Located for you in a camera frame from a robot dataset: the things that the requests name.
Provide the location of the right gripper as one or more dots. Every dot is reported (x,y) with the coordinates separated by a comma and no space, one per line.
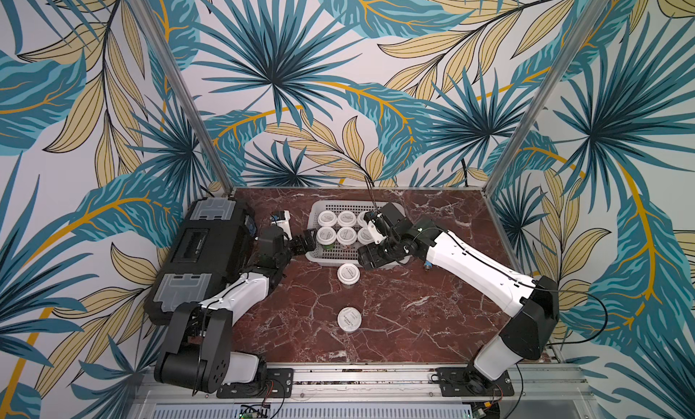
(384,224)

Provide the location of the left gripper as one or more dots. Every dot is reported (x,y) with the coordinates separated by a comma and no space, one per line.
(309,240)

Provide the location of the white yogurt cup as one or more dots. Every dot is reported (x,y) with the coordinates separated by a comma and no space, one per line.
(348,274)
(326,237)
(349,319)
(362,220)
(346,237)
(327,218)
(347,219)
(364,236)

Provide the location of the white plastic basket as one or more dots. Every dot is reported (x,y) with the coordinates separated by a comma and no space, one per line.
(338,255)

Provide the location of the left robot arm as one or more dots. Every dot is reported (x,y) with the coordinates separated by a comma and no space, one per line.
(197,352)

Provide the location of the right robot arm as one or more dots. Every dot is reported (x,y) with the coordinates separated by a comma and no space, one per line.
(531,304)

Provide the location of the black toolbox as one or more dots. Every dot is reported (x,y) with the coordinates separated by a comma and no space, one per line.
(212,245)

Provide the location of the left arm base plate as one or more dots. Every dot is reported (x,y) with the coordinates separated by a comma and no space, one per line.
(274,383)

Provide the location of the aluminium rail frame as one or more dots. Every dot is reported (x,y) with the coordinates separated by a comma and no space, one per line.
(383,390)

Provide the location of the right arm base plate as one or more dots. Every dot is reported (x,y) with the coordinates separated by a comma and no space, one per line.
(465,382)

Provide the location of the left aluminium corner post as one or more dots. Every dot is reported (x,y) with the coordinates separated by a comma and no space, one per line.
(148,22)

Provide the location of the aluminium corner post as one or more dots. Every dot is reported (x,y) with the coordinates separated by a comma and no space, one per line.
(576,39)
(148,22)

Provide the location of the right aluminium corner post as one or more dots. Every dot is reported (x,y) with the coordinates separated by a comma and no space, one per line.
(576,39)

